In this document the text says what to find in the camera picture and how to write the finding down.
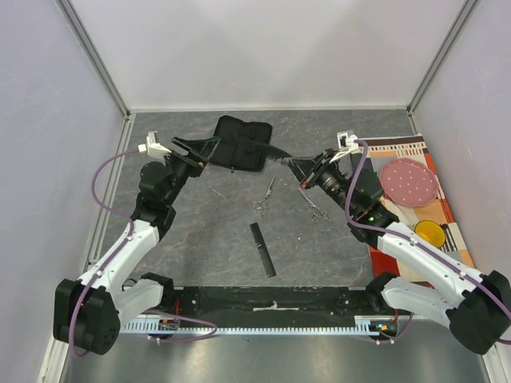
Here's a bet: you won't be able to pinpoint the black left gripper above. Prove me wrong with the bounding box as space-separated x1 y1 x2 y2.
164 136 220 205

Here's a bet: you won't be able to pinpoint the black handled tail comb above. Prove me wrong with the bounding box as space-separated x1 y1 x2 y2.
248 140 292 164

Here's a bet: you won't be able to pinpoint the black zip tool case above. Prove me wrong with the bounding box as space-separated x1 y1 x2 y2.
209 116 273 172

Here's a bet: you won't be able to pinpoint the black barber comb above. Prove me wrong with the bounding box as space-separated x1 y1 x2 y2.
249 223 276 278

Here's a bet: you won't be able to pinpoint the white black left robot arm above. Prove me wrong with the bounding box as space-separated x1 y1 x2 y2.
53 132 220 357

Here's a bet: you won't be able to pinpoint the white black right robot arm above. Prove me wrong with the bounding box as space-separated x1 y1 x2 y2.
282 149 510 355

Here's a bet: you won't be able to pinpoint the silver hair scissors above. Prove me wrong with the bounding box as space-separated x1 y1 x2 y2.
298 188 331 223

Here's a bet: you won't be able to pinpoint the silver thinning scissors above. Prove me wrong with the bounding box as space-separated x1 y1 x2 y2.
252 176 276 216

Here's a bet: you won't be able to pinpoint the colourful patterned cloth mat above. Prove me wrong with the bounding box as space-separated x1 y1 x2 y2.
364 135 474 283

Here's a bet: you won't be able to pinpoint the pink dotted plate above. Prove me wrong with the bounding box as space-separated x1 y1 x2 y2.
378 158 439 207

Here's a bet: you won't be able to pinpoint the yellow plastic bowl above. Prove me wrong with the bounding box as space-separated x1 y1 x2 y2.
414 220 446 248

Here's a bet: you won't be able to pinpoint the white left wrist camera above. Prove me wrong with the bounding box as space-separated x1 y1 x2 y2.
137 131 172 160

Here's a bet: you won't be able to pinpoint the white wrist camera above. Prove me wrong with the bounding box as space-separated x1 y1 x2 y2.
137 131 172 160
331 130 359 163

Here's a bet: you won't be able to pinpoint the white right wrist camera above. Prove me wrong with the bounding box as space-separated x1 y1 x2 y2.
331 130 359 163

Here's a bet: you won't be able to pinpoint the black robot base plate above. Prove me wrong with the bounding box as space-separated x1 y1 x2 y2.
157 286 406 316

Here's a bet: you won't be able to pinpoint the light blue cable duct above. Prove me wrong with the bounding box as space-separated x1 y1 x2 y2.
120 314 398 338

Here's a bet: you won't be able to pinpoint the aluminium frame post left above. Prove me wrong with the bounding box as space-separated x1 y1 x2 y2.
55 0 133 120

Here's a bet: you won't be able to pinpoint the aluminium frame post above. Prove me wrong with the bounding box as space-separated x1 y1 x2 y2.
55 0 133 120
406 0 480 117

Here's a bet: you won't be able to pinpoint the aluminium frame post right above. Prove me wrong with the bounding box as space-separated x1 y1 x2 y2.
406 0 480 117

